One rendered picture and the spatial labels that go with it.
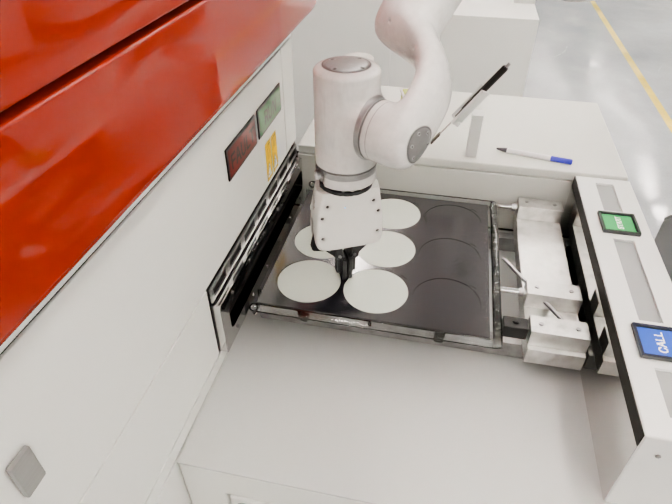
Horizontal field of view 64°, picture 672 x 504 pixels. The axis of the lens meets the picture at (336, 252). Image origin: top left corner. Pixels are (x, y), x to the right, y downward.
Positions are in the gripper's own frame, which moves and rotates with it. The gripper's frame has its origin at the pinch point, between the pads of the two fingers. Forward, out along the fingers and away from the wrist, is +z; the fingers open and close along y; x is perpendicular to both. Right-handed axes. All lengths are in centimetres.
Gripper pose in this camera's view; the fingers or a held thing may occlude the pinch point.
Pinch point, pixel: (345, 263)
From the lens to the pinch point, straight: 84.7
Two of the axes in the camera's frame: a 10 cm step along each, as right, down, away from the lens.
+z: 0.0, 7.8, 6.2
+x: -2.6, -6.0, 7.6
